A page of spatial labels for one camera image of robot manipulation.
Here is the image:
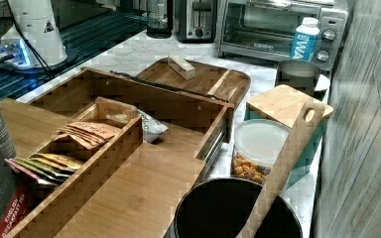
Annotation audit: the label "wooden spatula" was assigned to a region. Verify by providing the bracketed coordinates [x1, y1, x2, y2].
[235, 100, 326, 238]

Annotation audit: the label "wooden drawer cabinet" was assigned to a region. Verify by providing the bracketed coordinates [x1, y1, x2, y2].
[6, 117, 210, 238]

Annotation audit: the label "small wooden block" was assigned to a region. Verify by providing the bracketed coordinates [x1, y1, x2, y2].
[168, 56, 195, 79]

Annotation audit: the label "silver toaster oven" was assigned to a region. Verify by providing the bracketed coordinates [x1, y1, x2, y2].
[215, 0, 349, 71]

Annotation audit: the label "black two-slot toaster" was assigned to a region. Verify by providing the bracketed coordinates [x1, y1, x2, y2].
[175, 0, 217, 43]

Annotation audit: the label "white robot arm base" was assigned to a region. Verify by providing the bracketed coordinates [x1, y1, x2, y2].
[0, 0, 70, 70]

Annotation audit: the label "white snack packet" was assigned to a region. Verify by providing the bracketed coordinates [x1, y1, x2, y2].
[138, 110, 169, 143]

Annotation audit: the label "wooden tea bag box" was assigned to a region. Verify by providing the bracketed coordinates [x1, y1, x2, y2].
[0, 95, 143, 238]

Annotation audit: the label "teal canister with wooden lid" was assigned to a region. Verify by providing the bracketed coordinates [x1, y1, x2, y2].
[244, 84, 333, 188]

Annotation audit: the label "clear jar of snacks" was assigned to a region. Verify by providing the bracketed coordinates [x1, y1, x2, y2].
[231, 119, 290, 184]

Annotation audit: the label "Taylors English breakfast tea box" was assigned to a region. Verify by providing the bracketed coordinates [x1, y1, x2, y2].
[0, 137, 31, 238]

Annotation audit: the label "dark grey cup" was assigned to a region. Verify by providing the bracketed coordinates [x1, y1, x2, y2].
[275, 59, 321, 96]

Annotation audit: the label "black utensil holder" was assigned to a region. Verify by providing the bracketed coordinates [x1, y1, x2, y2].
[173, 178, 303, 238]

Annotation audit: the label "green yellow tea bag packets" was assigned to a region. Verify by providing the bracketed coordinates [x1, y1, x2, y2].
[5, 153, 83, 186]

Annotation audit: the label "blue water carton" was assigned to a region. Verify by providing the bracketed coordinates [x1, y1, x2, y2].
[290, 17, 319, 61]

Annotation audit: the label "wooden cutting board tray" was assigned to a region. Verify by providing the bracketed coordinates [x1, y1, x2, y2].
[137, 58, 251, 106]

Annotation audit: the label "brown tea bag packets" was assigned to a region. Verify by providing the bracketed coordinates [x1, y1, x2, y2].
[54, 121, 120, 150]

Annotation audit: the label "black electric kettle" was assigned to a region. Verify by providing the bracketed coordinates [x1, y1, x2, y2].
[146, 0, 173, 39]

